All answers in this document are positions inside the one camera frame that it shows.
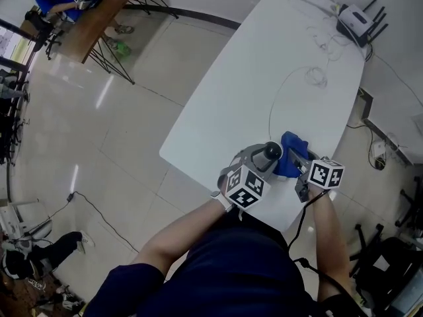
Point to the small black round object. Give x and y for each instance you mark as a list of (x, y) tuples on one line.
[(275, 150)]

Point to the person's right forearm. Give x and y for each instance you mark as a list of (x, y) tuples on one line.
[(330, 243)]

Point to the black office chair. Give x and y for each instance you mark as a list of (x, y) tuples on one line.
[(386, 259), (411, 206), (39, 23)]

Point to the white square floor adapter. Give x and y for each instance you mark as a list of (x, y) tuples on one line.
[(378, 149)]

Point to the black round floor device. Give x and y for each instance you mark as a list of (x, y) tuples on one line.
[(380, 164)]

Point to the wooden desk with black legs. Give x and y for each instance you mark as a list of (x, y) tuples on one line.
[(99, 15)]

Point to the blue cloth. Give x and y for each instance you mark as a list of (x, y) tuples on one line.
[(292, 142)]

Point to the white router with black antennas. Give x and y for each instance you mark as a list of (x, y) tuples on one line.
[(355, 21)]

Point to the small green bag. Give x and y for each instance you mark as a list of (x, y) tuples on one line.
[(123, 48)]

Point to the person's dark blue shirt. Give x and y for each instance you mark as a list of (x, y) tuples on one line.
[(231, 276)]

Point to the person's left forearm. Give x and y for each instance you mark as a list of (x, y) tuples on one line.
[(178, 239)]

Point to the black power brick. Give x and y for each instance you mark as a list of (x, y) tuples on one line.
[(70, 197)]

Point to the white wristband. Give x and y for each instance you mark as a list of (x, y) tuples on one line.
[(220, 200)]

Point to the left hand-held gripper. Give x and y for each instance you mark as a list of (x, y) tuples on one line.
[(246, 187)]

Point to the white standing desk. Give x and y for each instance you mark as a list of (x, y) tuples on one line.
[(231, 111)]

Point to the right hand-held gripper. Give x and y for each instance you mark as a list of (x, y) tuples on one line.
[(325, 173)]

